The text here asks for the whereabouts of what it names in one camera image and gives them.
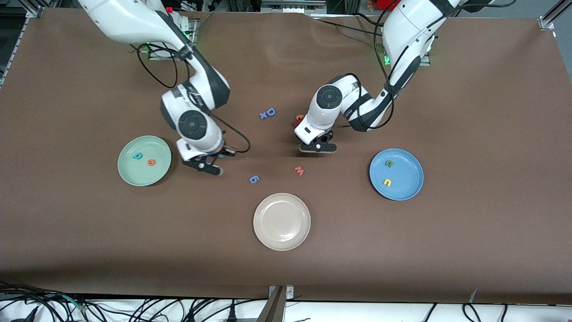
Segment pale green plate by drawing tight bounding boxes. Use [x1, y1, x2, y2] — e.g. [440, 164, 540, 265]
[117, 136, 172, 186]

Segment metal mounting bracket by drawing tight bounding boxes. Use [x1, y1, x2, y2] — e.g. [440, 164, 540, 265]
[268, 285, 295, 300]

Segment brown table cover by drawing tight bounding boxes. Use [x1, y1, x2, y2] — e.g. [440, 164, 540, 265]
[0, 8, 572, 305]

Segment blue plate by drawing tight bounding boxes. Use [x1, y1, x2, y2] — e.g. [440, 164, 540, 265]
[369, 148, 424, 201]

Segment aluminium camera post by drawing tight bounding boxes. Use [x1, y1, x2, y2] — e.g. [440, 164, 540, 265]
[257, 286, 286, 322]

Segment teal cable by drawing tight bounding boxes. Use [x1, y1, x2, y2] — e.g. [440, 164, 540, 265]
[60, 293, 88, 313]

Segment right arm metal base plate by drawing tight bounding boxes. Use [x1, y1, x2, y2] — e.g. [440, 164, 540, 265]
[147, 19, 198, 61]

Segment beige plate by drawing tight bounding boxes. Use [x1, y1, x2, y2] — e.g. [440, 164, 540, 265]
[253, 193, 311, 251]

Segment aluminium corner profile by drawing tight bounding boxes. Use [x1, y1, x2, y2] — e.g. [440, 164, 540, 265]
[538, 0, 572, 31]

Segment grey metal box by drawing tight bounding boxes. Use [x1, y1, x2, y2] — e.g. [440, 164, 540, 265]
[261, 0, 327, 14]

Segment black table cable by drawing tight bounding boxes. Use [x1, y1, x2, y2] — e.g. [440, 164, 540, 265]
[318, 19, 385, 38]

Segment aluminium frame rail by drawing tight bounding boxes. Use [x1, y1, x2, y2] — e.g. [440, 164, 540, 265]
[0, 5, 45, 88]

